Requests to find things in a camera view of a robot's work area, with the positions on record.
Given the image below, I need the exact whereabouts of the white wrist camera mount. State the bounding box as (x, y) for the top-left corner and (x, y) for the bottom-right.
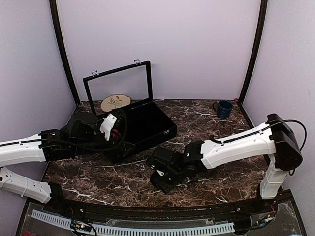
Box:
(156, 170), (164, 176)
(100, 114), (117, 141)

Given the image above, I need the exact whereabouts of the dark blue mug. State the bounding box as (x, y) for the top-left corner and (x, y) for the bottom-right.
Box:
(212, 100), (233, 119)

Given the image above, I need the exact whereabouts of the left black frame post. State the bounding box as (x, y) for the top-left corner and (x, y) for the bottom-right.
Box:
(49, 0), (80, 106)

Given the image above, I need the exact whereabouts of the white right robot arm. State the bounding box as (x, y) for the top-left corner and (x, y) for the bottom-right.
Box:
(147, 114), (304, 213)

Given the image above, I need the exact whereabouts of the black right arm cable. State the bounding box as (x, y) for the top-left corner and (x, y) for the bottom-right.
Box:
(209, 119), (308, 177)

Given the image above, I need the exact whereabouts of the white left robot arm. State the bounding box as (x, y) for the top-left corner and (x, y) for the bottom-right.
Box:
(0, 109), (127, 214)

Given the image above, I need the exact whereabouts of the red white sock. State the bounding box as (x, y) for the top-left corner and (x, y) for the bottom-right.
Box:
(111, 129), (120, 139)

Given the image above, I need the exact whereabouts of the white slotted cable duct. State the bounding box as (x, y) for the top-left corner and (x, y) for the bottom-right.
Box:
(31, 210), (235, 236)

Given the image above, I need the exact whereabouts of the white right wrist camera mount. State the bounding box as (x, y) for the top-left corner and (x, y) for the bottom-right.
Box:
(156, 170), (164, 176)

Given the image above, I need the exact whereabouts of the black glass-lid display case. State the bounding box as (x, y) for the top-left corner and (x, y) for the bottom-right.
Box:
(83, 61), (177, 163)

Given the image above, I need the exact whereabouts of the black frame post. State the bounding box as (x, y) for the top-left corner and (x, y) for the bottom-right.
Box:
(238, 0), (268, 105)
(49, 0), (80, 106)

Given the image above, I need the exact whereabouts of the round beige decorated plate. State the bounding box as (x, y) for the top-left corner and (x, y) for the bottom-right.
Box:
(100, 94), (131, 112)

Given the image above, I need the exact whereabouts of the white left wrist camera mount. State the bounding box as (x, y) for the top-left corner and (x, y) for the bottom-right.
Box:
(100, 114), (117, 141)

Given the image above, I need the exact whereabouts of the right black frame post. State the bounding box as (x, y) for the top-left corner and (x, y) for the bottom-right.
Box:
(238, 0), (268, 105)

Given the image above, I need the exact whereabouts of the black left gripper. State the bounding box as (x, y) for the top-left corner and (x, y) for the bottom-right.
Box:
(71, 129), (136, 162)

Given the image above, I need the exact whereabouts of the black curved front rail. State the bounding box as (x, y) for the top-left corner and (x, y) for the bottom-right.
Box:
(24, 189), (296, 222)

